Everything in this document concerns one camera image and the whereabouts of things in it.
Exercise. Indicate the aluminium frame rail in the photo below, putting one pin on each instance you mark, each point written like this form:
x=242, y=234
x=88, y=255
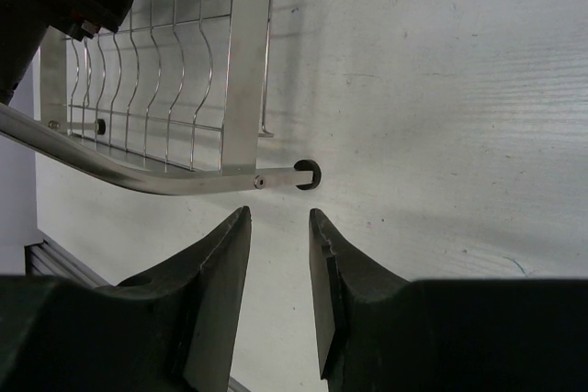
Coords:
x=73, y=263

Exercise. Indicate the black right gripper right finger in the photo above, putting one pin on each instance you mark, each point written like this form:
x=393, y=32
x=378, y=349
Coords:
x=376, y=331

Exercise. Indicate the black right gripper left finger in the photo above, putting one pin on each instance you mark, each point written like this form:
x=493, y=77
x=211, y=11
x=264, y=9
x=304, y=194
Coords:
x=26, y=326

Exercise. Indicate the stainless steel dish rack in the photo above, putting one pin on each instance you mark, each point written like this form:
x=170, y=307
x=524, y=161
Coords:
x=174, y=103

